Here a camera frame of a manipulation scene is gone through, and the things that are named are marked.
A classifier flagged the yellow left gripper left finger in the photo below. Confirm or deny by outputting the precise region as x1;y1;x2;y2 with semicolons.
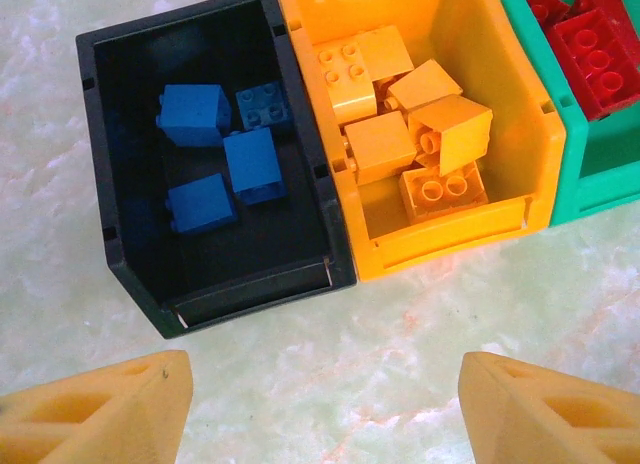
0;349;195;464

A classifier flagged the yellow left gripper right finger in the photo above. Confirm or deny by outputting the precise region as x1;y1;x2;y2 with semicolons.
458;352;640;464

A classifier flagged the blue square lego brick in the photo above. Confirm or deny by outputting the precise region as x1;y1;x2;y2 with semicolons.
234;81;296;135
155;82;231;149
222;127;290;206
164;172;239;235

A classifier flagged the red long lego brick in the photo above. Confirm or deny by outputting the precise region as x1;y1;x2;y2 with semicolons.
523;0;571;28
545;7;640;123
569;0;640;60

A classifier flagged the black plastic bin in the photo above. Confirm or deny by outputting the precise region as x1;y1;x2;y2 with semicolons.
74;0;359;340

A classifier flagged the green plastic bin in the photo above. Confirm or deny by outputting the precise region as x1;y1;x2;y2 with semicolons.
492;0;640;229

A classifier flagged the yellow plastic bin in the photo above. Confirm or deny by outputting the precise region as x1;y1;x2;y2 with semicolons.
273;0;569;284

